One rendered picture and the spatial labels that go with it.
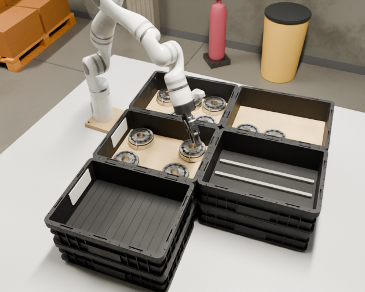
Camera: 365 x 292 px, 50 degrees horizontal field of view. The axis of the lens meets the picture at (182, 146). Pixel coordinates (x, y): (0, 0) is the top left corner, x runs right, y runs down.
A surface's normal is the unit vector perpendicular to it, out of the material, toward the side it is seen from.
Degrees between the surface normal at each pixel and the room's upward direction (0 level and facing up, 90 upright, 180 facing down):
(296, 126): 0
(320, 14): 90
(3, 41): 90
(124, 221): 0
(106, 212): 0
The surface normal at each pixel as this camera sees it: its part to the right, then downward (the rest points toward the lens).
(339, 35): -0.43, 0.63
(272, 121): -0.03, -0.73
